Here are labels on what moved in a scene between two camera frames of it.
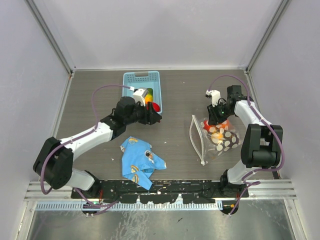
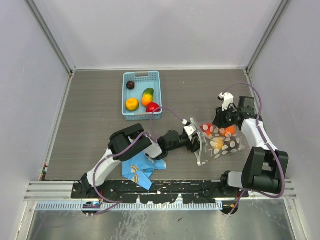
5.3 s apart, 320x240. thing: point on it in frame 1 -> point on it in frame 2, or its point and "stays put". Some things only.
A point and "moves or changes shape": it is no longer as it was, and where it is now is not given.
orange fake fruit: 149,97 stays put
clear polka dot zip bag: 210,141 moves or changes shape
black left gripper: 149,116 -> 194,145
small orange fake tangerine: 218,136 -> 217,143
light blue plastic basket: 147,79 stays put
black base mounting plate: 189,192 stays put
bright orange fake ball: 226,123 moves or changes shape
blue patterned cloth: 138,161 stays put
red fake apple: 156,107 stays put
